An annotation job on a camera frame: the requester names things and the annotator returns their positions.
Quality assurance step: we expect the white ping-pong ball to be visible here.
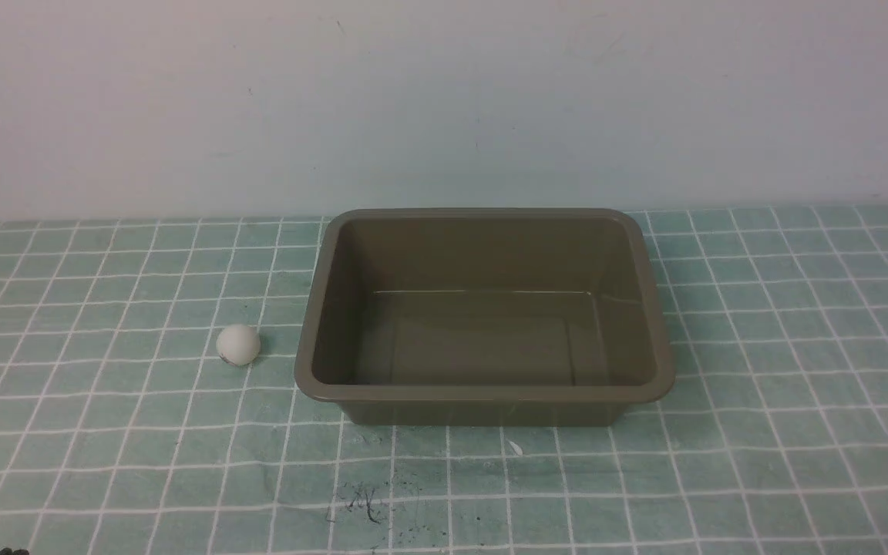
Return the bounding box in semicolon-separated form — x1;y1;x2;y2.
215;325;261;368

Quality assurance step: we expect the green checkered tablecloth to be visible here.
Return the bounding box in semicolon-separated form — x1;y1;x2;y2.
0;204;888;554

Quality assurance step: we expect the olive green plastic bin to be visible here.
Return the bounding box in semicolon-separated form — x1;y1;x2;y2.
295;208;677;426

